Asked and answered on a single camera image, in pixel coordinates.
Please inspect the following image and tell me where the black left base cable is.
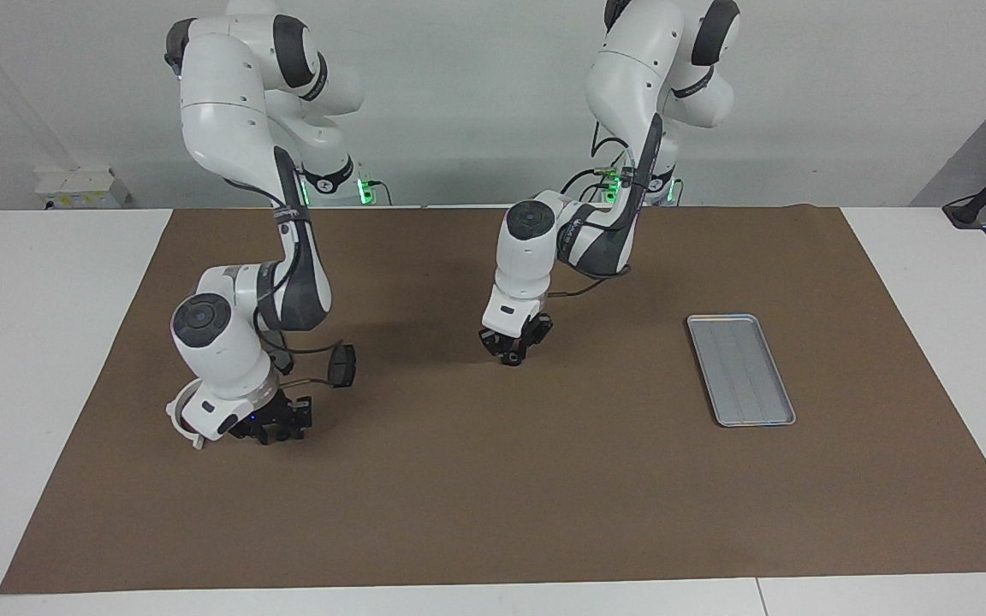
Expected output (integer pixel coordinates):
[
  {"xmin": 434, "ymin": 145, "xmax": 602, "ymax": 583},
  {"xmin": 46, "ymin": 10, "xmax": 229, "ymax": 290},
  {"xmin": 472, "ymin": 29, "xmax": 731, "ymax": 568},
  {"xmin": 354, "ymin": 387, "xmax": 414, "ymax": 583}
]
[{"xmin": 560, "ymin": 167, "xmax": 622, "ymax": 204}]

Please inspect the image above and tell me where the silver metal tray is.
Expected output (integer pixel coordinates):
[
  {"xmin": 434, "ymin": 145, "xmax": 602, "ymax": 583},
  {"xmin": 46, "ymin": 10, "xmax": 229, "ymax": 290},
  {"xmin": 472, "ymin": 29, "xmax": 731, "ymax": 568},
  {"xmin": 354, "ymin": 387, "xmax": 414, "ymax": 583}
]
[{"xmin": 686, "ymin": 314, "xmax": 797, "ymax": 428}]

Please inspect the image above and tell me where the white curved plastic bracket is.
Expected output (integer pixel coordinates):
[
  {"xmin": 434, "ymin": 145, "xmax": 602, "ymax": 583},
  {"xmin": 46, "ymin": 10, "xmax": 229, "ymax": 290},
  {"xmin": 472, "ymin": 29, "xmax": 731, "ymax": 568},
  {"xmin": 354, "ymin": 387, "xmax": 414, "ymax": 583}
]
[{"xmin": 165, "ymin": 381, "xmax": 205, "ymax": 452}]

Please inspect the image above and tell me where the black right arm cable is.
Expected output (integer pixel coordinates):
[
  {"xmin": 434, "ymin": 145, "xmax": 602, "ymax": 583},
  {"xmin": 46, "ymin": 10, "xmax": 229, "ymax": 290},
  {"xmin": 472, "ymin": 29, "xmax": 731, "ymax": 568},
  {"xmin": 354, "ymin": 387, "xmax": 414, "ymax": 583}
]
[{"xmin": 266, "ymin": 329, "xmax": 347, "ymax": 384}]

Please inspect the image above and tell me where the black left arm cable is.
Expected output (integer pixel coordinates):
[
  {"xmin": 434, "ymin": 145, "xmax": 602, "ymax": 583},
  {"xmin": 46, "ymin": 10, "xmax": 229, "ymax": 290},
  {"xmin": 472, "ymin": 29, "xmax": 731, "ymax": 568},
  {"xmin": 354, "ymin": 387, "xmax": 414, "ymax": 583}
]
[{"xmin": 544, "ymin": 124, "xmax": 633, "ymax": 300}]

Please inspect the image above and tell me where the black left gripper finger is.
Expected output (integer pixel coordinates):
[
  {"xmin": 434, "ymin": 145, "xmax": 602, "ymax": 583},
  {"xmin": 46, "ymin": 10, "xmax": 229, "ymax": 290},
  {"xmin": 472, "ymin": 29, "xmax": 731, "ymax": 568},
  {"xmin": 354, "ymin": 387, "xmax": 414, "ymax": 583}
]
[
  {"xmin": 515, "ymin": 315, "xmax": 555, "ymax": 364},
  {"xmin": 478, "ymin": 329, "xmax": 513, "ymax": 365}
]

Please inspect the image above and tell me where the white background box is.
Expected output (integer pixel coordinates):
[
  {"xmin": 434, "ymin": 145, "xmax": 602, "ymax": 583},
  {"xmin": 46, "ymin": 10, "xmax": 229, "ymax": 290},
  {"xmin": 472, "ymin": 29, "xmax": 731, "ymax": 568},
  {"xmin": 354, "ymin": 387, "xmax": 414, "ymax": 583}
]
[{"xmin": 34, "ymin": 167, "xmax": 130, "ymax": 210}]

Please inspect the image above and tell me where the brown table mat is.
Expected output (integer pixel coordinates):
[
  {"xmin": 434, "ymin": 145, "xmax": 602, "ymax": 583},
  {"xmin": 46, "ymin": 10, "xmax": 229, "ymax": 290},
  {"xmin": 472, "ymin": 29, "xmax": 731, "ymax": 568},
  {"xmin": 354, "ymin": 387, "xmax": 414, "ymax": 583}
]
[{"xmin": 0, "ymin": 205, "xmax": 986, "ymax": 595}]

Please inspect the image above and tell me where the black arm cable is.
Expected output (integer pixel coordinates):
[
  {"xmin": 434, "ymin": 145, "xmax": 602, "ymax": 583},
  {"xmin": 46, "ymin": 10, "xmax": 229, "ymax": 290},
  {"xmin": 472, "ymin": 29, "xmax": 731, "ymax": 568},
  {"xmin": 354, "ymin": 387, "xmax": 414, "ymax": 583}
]
[
  {"xmin": 266, "ymin": 329, "xmax": 347, "ymax": 384},
  {"xmin": 544, "ymin": 124, "xmax": 633, "ymax": 300}
]

